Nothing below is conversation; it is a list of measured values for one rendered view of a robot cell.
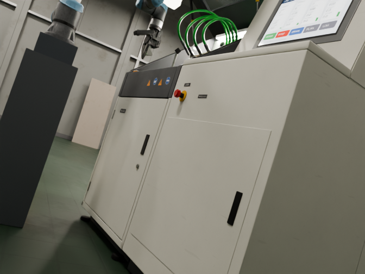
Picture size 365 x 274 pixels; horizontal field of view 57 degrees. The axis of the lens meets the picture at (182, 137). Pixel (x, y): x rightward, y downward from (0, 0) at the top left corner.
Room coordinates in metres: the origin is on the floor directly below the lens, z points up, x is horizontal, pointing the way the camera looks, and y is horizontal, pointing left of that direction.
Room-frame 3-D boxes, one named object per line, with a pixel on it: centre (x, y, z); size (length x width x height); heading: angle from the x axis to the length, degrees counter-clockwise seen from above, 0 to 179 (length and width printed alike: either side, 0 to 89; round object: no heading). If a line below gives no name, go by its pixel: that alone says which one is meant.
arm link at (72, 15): (1.67, 0.74, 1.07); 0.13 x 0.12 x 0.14; 31
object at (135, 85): (1.84, 0.27, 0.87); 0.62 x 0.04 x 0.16; 32
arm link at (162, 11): (2.04, 0.37, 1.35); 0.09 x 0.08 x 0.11; 121
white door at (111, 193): (1.83, 0.28, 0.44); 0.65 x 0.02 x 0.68; 32
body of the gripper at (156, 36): (2.04, 0.36, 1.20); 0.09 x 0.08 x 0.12; 121
